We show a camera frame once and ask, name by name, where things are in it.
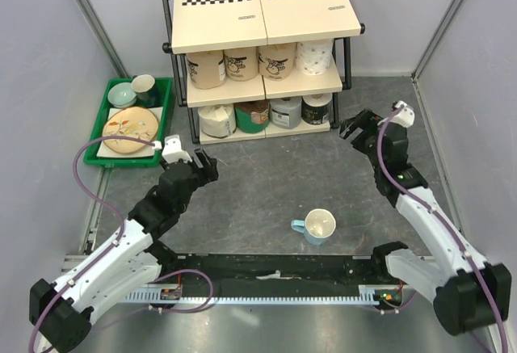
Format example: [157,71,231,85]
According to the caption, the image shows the pale celadon bowl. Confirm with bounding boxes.
[107,82,137,109]

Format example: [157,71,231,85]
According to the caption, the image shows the tan roll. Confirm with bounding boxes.
[187,50,226,90]
[224,47,259,82]
[258,43,296,82]

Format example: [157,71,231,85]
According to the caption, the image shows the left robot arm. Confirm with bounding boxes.
[28,149,219,352]

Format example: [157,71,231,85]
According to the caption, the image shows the round painted bird plate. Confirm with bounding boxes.
[102,107,159,154]

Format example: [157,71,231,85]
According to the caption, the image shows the dark brown roll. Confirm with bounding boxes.
[234,99,270,134]

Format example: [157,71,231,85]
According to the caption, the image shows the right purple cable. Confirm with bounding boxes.
[363,104,508,353]

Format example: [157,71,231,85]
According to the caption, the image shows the light blue white mug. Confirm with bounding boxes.
[291,208,337,246]

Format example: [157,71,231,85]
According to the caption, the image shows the green plastic tray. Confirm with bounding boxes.
[83,77,175,169]

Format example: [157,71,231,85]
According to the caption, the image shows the cream roll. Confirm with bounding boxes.
[198,104,237,138]

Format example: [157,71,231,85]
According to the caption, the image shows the purple cable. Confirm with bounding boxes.
[27,134,213,353]
[363,104,508,353]

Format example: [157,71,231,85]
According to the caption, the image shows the white paper roll front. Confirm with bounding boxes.
[301,93,332,125]

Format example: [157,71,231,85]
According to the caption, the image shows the dark green white cup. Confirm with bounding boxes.
[131,74,160,107]

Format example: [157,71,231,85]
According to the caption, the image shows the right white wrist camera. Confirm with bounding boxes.
[391,100,415,128]

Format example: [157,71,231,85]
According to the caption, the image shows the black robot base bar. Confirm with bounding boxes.
[160,254,399,300]

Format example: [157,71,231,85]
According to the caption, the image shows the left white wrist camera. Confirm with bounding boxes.
[162,134,192,164]

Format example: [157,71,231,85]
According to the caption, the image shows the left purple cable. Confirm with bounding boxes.
[27,134,213,353]

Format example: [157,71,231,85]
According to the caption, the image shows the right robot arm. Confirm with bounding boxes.
[339,102,512,336]

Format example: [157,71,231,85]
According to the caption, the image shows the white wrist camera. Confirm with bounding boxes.
[391,100,415,128]
[162,134,192,164]

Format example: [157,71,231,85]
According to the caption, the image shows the grey paper roll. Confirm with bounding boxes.
[270,97,302,129]

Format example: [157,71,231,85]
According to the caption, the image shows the white paper roll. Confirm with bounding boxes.
[294,39,334,76]
[301,93,332,125]

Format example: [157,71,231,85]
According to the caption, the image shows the white square plate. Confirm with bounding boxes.
[96,107,162,158]

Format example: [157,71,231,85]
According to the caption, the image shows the black frame beige shelf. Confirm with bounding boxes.
[162,0,364,145]

